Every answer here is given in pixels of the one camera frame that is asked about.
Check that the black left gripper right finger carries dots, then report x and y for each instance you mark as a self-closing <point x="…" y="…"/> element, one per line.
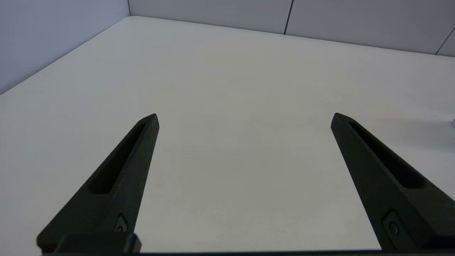
<point x="384" y="199"/>

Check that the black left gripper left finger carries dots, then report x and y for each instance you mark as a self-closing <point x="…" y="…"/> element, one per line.
<point x="117" y="185"/>

